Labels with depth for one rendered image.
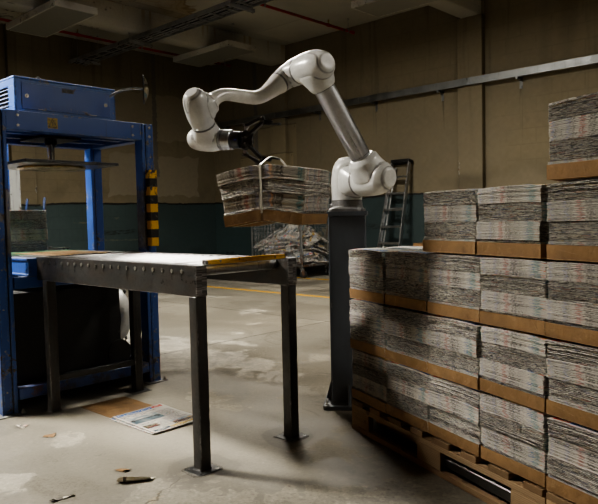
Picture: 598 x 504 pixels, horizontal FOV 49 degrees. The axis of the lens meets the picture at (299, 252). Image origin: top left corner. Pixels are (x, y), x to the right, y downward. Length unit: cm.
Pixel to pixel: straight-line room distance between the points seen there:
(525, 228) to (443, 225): 40
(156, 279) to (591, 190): 165
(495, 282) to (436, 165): 825
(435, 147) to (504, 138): 113
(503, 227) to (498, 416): 62
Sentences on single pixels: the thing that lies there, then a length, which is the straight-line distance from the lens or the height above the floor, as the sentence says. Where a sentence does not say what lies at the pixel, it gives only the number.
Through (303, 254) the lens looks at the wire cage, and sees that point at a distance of 1059.
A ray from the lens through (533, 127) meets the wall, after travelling 974.
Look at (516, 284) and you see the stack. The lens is 215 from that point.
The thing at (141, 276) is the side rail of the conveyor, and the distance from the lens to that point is 280.
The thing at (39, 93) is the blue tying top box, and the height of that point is 167.
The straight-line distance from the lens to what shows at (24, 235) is 443.
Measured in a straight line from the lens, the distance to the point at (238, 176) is 266.
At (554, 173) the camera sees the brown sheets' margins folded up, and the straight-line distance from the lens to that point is 202.
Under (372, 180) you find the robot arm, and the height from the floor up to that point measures 114.
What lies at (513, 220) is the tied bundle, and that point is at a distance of 214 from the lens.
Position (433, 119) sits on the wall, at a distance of 1051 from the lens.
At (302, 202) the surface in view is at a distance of 255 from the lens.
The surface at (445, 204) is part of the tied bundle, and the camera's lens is 239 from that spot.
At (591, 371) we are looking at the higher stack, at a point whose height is 54.
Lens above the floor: 97
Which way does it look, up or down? 3 degrees down
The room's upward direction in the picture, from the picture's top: 1 degrees counter-clockwise
